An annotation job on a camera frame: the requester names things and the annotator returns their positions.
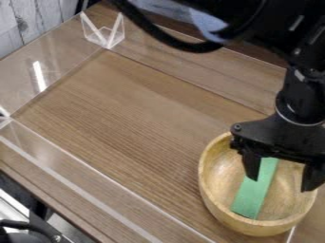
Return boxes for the clear acrylic corner bracket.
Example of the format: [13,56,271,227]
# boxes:
[80,12,125,49]

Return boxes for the black cable lower left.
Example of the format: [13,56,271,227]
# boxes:
[0,219,31,232]

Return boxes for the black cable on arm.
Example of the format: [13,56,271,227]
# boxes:
[112,0,225,54]

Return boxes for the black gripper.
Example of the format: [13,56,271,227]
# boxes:
[229,113,325,192]

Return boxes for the green rectangular block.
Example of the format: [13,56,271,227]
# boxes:
[229,158,279,219]

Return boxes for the wooden bowl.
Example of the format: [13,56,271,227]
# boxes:
[197,133,316,237]

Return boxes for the black metal bracket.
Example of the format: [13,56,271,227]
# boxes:
[27,212,73,243]

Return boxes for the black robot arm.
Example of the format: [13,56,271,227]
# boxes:
[177,0,325,192]

